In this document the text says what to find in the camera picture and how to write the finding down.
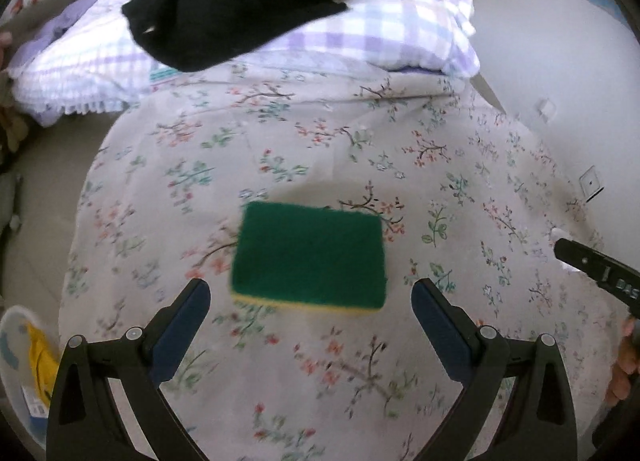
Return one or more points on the purple checked pillow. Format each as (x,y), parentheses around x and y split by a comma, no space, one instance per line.
(390,26)

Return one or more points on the brown plush toy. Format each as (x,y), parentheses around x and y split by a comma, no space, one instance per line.
(12,126)

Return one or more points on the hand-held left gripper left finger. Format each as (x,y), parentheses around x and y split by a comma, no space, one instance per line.
(182,328)

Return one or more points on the white plastic bin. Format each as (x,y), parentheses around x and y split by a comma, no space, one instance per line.
(15,366)

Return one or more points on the white wall socket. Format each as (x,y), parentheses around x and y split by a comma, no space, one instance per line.
(546,110)
(592,184)

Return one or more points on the black garment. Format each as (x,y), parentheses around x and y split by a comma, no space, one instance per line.
(240,1)

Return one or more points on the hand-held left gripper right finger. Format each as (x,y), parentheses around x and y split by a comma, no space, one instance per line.
(442,328)

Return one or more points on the person's right hand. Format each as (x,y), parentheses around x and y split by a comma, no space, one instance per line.
(622,366)

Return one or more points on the green and yellow sponge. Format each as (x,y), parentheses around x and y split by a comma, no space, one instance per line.
(310,253)

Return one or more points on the yellow packet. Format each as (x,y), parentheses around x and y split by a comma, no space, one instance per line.
(44,361)

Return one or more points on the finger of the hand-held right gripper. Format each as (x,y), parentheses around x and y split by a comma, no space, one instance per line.
(597,271)

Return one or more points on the grey wheeled chair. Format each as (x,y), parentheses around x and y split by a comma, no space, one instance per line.
(10,201)

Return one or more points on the floral bed sheet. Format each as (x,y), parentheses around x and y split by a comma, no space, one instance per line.
(310,381)

